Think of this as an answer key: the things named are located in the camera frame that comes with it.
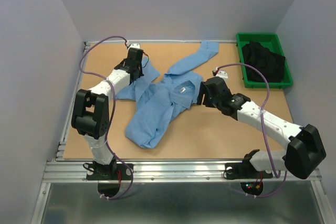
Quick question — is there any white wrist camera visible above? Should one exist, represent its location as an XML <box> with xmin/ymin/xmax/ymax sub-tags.
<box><xmin>125</xmin><ymin>41</ymin><xmax>141</xmax><ymax>49</ymax></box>
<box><xmin>212</xmin><ymin>67</ymin><xmax>228</xmax><ymax>80</ymax></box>

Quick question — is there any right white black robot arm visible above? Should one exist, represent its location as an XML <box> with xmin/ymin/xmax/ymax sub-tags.
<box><xmin>197</xmin><ymin>77</ymin><xmax>326</xmax><ymax>179</ymax></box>

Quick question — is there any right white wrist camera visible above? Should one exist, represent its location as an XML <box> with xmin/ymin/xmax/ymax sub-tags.
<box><xmin>212</xmin><ymin>67</ymin><xmax>228</xmax><ymax>80</ymax></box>

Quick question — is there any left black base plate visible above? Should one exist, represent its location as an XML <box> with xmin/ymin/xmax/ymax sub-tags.
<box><xmin>83</xmin><ymin>162</ymin><xmax>133</xmax><ymax>181</ymax></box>

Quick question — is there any aluminium front rail frame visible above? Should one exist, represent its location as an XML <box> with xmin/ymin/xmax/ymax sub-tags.
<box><xmin>41</xmin><ymin>158</ymin><xmax>322</xmax><ymax>183</ymax></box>

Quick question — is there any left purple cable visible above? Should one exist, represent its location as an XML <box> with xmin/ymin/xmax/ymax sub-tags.
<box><xmin>79</xmin><ymin>36</ymin><xmax>134</xmax><ymax>200</ymax></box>

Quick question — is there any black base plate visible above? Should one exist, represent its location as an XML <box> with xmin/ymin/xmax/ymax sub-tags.
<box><xmin>83</xmin><ymin>162</ymin><xmax>133</xmax><ymax>181</ymax></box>
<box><xmin>223</xmin><ymin>163</ymin><xmax>273</xmax><ymax>180</ymax></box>

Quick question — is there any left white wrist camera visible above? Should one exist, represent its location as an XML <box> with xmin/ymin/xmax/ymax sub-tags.
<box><xmin>125</xmin><ymin>41</ymin><xmax>141</xmax><ymax>49</ymax></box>

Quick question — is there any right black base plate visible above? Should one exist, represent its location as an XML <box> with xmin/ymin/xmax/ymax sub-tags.
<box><xmin>223</xmin><ymin>163</ymin><xmax>273</xmax><ymax>180</ymax></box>

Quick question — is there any light blue long sleeve shirt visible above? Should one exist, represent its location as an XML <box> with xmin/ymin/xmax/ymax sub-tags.
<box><xmin>116</xmin><ymin>41</ymin><xmax>219</xmax><ymax>148</ymax></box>

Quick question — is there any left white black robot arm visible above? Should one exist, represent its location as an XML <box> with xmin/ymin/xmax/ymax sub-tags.
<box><xmin>71</xmin><ymin>44</ymin><xmax>143</xmax><ymax>180</ymax></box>

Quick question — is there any black crumpled shirt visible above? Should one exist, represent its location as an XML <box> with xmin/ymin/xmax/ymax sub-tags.
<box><xmin>242</xmin><ymin>41</ymin><xmax>286</xmax><ymax>83</ymax></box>

